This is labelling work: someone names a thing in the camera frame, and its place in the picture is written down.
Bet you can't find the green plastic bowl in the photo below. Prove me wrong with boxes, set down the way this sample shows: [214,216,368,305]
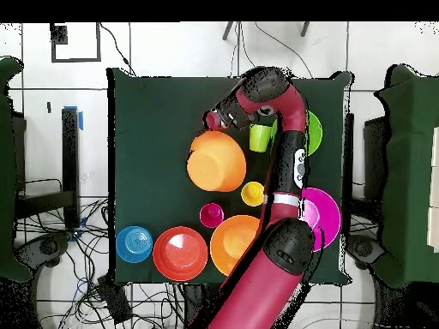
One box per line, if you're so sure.
[304,110,323,158]

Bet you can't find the orange plastic bowl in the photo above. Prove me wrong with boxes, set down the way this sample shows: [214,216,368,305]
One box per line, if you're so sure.
[186,129,248,194]
[209,214,262,277]

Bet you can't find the blue plastic bowl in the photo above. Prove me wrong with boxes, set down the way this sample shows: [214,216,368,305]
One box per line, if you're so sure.
[115,225,154,265]

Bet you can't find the yellow plastic cup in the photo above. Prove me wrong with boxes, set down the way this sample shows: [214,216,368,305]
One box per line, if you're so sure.
[240,181,266,208]

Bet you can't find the tangled floor cables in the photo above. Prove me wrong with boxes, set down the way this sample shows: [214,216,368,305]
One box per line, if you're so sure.
[15,194,186,329]

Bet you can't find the black square floor frame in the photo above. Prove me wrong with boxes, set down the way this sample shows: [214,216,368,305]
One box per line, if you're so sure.
[50,22,103,63]

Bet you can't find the black metal stand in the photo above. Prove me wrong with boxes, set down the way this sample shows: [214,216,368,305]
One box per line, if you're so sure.
[15,106,81,230]

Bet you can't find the black floor box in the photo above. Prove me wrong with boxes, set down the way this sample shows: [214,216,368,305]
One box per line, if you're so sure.
[96,274,134,326]

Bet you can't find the magenta plastic cup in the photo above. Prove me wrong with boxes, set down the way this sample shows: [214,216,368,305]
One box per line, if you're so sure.
[199,202,226,230]

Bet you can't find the dark green table cloth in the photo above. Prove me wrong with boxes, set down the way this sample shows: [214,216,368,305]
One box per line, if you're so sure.
[107,67,352,285]

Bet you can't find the pink plastic bowl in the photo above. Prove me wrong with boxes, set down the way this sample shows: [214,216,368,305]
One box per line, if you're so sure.
[298,187,342,253]

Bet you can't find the blue tape strip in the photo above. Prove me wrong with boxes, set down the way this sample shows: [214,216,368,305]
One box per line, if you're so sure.
[63,105,84,131]

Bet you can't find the black floor cable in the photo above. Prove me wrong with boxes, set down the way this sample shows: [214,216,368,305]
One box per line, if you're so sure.
[99,22,138,77]

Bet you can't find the green covered side table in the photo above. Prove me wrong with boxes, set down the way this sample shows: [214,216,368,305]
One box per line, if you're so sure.
[371,63,439,289]
[0,56,32,282]

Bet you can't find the red-orange plastic bowl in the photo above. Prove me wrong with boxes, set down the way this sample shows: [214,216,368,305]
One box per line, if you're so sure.
[152,225,209,283]

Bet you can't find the green plastic cup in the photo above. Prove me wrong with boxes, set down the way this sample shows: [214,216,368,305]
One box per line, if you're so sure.
[249,118,278,154]

